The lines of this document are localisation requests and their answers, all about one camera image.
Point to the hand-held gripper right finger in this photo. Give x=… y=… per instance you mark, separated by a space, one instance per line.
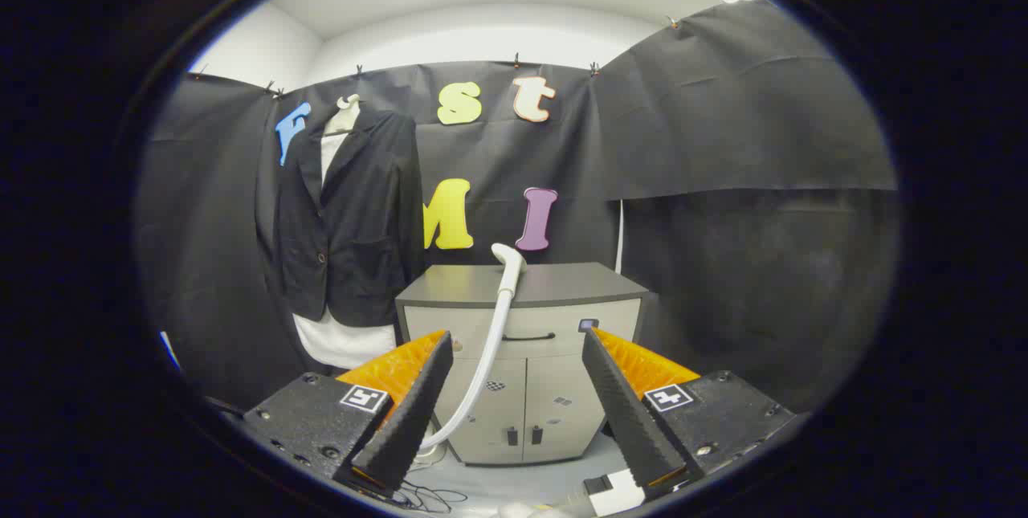
x=626 y=413

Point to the white shirt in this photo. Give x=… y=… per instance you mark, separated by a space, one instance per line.
x=345 y=345

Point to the black blazer jacket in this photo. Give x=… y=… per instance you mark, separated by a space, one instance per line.
x=369 y=213

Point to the small dark cabinet lock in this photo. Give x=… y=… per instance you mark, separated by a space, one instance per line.
x=588 y=325

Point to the white garment steamer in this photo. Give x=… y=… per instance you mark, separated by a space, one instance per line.
x=507 y=261

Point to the black backdrop cloth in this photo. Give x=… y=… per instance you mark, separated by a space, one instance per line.
x=723 y=140

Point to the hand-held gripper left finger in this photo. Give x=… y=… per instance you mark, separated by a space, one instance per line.
x=409 y=422

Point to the white clothes hanger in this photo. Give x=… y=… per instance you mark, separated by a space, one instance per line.
x=344 y=118

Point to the grey cabinet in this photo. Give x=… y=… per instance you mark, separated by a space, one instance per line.
x=562 y=285

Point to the white and blue device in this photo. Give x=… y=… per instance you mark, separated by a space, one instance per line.
x=169 y=349

